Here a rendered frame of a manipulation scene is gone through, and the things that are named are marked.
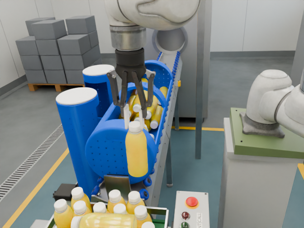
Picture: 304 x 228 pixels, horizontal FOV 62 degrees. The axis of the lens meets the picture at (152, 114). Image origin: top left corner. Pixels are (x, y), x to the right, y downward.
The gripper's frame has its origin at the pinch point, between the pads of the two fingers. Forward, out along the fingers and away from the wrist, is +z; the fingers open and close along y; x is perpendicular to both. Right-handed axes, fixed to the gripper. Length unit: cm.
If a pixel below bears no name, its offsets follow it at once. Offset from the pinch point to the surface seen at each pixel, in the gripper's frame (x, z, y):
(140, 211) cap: 9.2, 27.8, -2.1
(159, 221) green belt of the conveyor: -1.9, 45.2, -6.4
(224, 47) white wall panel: -528, 97, -80
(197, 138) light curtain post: -157, 105, -24
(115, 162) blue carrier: -14.0, 28.6, 12.9
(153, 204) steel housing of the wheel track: -12.2, 47.8, -2.5
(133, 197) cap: 4.2, 27.9, 1.2
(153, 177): -23.1, 42.5, -0.7
